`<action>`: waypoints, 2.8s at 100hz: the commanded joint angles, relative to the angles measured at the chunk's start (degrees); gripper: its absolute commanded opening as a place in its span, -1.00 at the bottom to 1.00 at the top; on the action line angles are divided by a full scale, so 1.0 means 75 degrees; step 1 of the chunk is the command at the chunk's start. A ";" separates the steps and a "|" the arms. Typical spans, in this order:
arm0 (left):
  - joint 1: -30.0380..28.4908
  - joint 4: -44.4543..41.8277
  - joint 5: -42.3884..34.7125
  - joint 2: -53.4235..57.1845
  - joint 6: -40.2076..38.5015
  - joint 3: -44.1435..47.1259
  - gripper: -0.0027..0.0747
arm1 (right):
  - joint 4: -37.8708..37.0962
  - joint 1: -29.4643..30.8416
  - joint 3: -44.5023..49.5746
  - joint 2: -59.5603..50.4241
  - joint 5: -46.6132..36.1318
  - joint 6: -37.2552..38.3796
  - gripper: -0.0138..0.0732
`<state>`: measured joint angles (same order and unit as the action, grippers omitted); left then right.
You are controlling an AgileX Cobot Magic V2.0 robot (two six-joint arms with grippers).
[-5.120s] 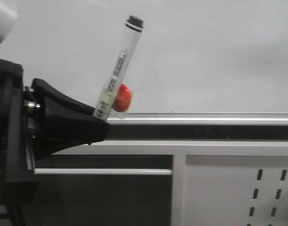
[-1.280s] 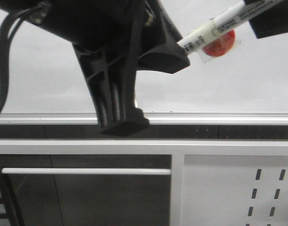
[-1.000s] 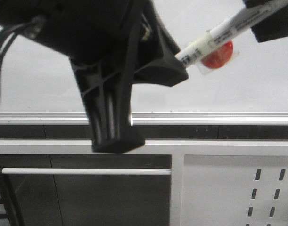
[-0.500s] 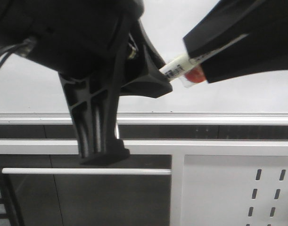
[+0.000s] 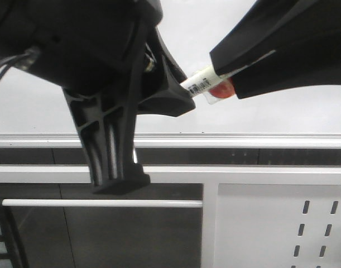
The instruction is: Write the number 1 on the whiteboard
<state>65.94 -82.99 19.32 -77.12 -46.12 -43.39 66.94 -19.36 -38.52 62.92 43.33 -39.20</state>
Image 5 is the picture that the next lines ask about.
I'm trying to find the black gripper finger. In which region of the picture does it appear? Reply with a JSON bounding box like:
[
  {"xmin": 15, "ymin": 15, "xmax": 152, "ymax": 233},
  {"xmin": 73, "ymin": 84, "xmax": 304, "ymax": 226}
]
[
  {"xmin": 63, "ymin": 22, "xmax": 150, "ymax": 195},
  {"xmin": 138, "ymin": 28, "xmax": 195, "ymax": 117}
]

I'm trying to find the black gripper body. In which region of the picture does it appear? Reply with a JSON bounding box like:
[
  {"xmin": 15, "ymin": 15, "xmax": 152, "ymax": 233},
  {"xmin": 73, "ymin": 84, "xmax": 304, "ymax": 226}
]
[{"xmin": 0, "ymin": 1, "xmax": 162, "ymax": 94}]

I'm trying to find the white whiteboard marker pen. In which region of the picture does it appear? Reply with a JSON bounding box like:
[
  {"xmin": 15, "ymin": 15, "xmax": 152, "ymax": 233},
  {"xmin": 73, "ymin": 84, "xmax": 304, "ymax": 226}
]
[{"xmin": 180, "ymin": 65, "xmax": 223, "ymax": 98}]

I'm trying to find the red round magnet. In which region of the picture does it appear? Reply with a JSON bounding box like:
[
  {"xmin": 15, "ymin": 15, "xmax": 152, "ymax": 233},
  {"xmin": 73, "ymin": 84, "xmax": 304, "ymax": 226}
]
[{"xmin": 209, "ymin": 78, "xmax": 236, "ymax": 99}]

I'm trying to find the white horizontal bar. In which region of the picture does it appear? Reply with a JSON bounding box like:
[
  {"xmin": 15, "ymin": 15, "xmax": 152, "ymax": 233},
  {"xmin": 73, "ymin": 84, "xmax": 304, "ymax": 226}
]
[{"xmin": 2, "ymin": 199, "xmax": 203, "ymax": 208}]

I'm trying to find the black rack at lower left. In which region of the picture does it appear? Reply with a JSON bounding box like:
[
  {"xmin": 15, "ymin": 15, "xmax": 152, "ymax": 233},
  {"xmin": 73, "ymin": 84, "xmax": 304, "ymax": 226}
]
[{"xmin": 0, "ymin": 199, "xmax": 24, "ymax": 267}]

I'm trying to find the white perforated metal panel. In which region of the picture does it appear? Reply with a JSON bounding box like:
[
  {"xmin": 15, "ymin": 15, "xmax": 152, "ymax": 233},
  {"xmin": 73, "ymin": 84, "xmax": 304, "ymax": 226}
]
[{"xmin": 214, "ymin": 184, "xmax": 341, "ymax": 267}]

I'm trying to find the black cable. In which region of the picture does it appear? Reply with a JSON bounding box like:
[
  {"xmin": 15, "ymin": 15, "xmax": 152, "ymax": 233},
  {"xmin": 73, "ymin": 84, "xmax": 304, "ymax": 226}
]
[{"xmin": 0, "ymin": 54, "xmax": 30, "ymax": 97}]

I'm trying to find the white metal stand frame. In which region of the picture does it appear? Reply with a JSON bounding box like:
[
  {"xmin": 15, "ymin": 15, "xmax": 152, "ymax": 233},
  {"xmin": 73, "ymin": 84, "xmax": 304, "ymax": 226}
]
[{"xmin": 0, "ymin": 165, "xmax": 341, "ymax": 268}]

